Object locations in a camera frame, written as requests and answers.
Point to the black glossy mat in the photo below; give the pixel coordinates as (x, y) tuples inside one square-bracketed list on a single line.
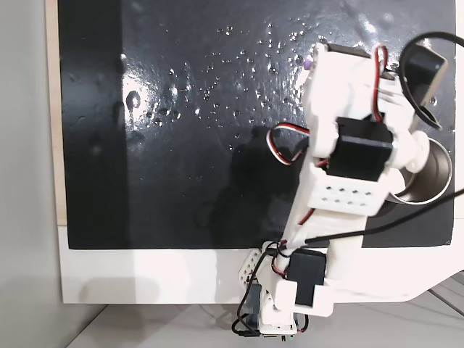
[(181, 163)]

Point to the green steel-lined mug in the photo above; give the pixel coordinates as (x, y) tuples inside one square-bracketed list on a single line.
[(431, 174)]

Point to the black base clamp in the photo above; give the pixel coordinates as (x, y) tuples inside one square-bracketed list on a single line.
[(252, 304)]

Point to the black camera box with mount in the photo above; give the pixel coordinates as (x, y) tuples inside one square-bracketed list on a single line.
[(424, 72)]

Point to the purple ribbed pen grip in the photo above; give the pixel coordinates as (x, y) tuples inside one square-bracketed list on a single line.
[(308, 64)]

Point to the white board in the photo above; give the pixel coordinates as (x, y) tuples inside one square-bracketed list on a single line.
[(145, 275)]

